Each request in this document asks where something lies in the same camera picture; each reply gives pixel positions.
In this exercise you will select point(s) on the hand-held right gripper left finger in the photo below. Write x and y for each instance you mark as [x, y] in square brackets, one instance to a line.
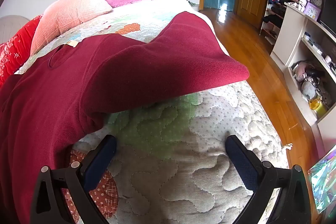
[101, 164]

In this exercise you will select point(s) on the pink soft bag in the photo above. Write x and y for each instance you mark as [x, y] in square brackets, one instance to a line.
[302, 69]

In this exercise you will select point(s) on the black hair dryer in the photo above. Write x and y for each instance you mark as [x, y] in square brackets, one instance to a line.
[313, 74]

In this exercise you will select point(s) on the black flat television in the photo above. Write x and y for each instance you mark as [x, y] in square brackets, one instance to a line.
[329, 11]

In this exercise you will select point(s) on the yellow cup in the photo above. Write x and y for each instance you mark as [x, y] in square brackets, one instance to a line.
[319, 108]

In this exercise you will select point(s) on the beige round headboard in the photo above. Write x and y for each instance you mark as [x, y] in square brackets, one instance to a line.
[10, 26]

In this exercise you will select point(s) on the purple square clock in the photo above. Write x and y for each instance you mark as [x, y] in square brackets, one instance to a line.
[312, 11]

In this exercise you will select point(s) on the iridescent shiny box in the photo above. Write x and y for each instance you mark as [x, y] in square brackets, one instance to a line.
[324, 182]

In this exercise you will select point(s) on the red embroidered duvet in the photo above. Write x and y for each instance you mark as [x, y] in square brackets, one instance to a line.
[15, 48]

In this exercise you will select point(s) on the white desk shelf unit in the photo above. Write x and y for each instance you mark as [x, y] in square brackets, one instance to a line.
[291, 29]

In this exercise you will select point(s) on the maroon fleece sweater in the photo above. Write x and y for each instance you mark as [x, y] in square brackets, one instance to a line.
[131, 69]

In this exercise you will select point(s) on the pink checked pillow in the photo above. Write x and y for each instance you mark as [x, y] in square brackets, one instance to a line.
[68, 14]

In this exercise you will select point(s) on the patchwork quilted bedspread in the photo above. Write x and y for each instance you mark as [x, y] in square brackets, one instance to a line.
[170, 148]

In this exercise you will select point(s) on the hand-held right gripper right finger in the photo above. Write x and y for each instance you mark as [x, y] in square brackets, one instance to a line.
[240, 161]

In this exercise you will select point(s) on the white shoe rack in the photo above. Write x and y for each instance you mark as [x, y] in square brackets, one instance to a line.
[271, 22]

